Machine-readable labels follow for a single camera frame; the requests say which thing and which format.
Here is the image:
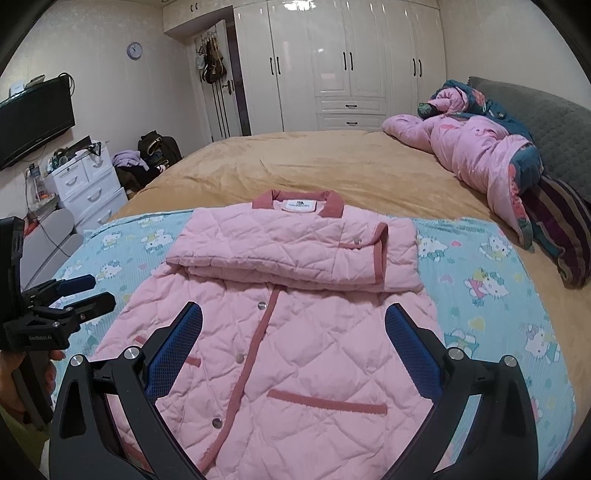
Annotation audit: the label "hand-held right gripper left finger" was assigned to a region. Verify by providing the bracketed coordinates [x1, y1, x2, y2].
[48, 301, 204, 480]

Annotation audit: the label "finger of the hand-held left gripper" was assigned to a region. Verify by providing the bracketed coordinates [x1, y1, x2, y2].
[34, 292, 117, 326]
[21, 274, 97, 303]

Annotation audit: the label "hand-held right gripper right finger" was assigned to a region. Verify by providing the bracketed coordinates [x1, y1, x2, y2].
[385, 302, 539, 480]

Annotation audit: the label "pink quilted jacket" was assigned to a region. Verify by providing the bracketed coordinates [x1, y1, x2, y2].
[90, 188, 446, 480]

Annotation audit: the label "purple clothes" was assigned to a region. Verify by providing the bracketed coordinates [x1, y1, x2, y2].
[112, 149, 149, 169]

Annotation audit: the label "person's left hand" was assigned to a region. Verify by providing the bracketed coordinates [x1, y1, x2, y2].
[0, 348, 66, 418]

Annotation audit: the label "blue cartoon print blanket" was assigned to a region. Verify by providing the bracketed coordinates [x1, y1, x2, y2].
[51, 210, 575, 480]

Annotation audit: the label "white drawer cabinet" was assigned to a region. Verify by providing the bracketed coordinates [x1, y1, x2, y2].
[44, 148, 129, 227]

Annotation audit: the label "black backpack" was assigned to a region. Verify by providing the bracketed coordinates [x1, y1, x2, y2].
[137, 130, 183, 167]

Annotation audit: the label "black television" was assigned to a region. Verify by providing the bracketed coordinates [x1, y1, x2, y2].
[0, 76, 76, 171]

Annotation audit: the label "striped pillow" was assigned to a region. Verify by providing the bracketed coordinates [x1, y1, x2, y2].
[519, 175, 591, 291]

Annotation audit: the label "pink floral quilt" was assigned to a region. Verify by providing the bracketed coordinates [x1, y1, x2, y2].
[382, 79, 543, 252]

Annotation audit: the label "door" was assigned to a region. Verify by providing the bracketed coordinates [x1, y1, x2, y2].
[189, 32, 252, 144]

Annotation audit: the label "hanging bags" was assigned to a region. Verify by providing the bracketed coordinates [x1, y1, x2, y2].
[196, 39, 228, 85]

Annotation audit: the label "grey quilted headboard cushion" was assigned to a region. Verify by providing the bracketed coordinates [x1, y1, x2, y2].
[466, 76, 591, 204]

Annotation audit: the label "white overhead cabinet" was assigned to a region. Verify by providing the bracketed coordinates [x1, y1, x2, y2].
[163, 0, 236, 42]

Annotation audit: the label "white wardrobe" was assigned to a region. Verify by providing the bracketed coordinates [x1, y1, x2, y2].
[233, 0, 448, 137]

